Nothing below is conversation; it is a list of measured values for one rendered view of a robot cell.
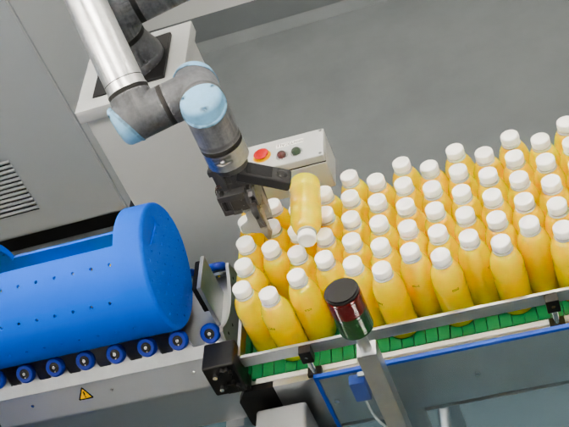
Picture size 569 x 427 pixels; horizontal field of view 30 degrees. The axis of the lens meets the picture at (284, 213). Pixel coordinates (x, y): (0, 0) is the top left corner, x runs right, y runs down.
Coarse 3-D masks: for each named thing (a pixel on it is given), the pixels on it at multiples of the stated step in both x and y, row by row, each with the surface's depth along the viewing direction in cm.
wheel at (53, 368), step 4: (48, 360) 239; (52, 360) 238; (56, 360) 238; (60, 360) 238; (48, 364) 239; (52, 364) 238; (56, 364) 238; (60, 364) 238; (64, 364) 239; (48, 368) 239; (52, 368) 238; (56, 368) 238; (60, 368) 238; (64, 368) 239; (48, 372) 239; (52, 372) 238; (56, 372) 238; (60, 372) 238; (52, 376) 239; (56, 376) 239
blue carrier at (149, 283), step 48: (96, 240) 245; (144, 240) 221; (0, 288) 225; (48, 288) 222; (96, 288) 220; (144, 288) 218; (0, 336) 227; (48, 336) 226; (96, 336) 226; (144, 336) 230
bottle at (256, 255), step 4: (256, 244) 231; (256, 248) 231; (260, 248) 232; (240, 252) 231; (248, 252) 230; (252, 252) 230; (256, 252) 230; (260, 252) 231; (240, 256) 231; (244, 256) 231; (248, 256) 230; (252, 256) 230; (256, 256) 230; (260, 256) 231; (252, 260) 230; (256, 260) 230; (260, 260) 231; (256, 264) 231; (260, 264) 231; (260, 268) 231; (264, 272) 232; (268, 280) 234
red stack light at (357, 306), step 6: (360, 294) 184; (354, 300) 182; (360, 300) 184; (330, 306) 183; (336, 306) 183; (342, 306) 182; (348, 306) 182; (354, 306) 183; (360, 306) 184; (330, 312) 186; (336, 312) 184; (342, 312) 183; (348, 312) 183; (354, 312) 183; (360, 312) 184; (336, 318) 185; (342, 318) 184; (348, 318) 184; (354, 318) 184
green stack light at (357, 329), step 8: (368, 312) 187; (336, 320) 186; (352, 320) 185; (360, 320) 185; (368, 320) 187; (344, 328) 186; (352, 328) 186; (360, 328) 186; (368, 328) 187; (344, 336) 189; (352, 336) 187; (360, 336) 187
